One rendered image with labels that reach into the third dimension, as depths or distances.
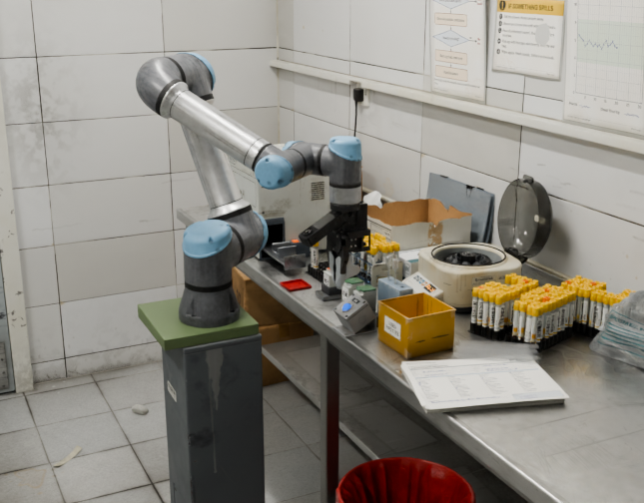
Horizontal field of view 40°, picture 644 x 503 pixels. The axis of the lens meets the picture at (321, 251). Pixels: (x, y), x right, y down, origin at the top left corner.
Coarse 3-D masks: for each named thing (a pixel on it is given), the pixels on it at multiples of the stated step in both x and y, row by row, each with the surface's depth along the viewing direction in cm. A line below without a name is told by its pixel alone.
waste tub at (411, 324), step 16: (384, 304) 209; (400, 304) 215; (416, 304) 217; (432, 304) 214; (384, 320) 210; (400, 320) 204; (416, 320) 202; (432, 320) 204; (448, 320) 206; (384, 336) 211; (400, 336) 205; (416, 336) 203; (432, 336) 205; (448, 336) 208; (400, 352) 206; (416, 352) 204; (432, 352) 207
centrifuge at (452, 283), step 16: (432, 256) 237; (496, 256) 243; (512, 256) 239; (416, 272) 245; (432, 272) 235; (448, 272) 228; (464, 272) 227; (480, 272) 228; (496, 272) 230; (512, 272) 231; (416, 288) 237; (432, 288) 233; (448, 288) 229; (464, 288) 228; (448, 304) 231; (464, 304) 230
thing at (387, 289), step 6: (390, 276) 228; (378, 282) 226; (384, 282) 224; (390, 282) 224; (396, 282) 224; (402, 282) 224; (378, 288) 227; (384, 288) 224; (390, 288) 222; (396, 288) 219; (402, 288) 219; (408, 288) 219; (378, 294) 227; (384, 294) 225; (390, 294) 222; (396, 294) 220; (402, 294) 219
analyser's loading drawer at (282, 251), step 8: (264, 248) 272; (272, 248) 272; (280, 248) 261; (288, 248) 263; (296, 248) 264; (272, 256) 267; (280, 256) 262; (288, 256) 257; (296, 256) 258; (304, 256) 259; (288, 264) 258; (296, 264) 259; (304, 264) 260
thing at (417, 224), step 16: (368, 208) 279; (384, 208) 281; (400, 208) 284; (416, 208) 286; (432, 208) 286; (368, 224) 267; (384, 224) 259; (400, 224) 285; (416, 224) 259; (432, 224) 261; (448, 224) 264; (464, 224) 267; (400, 240) 258; (416, 240) 261; (432, 240) 263; (448, 240) 266; (464, 240) 269
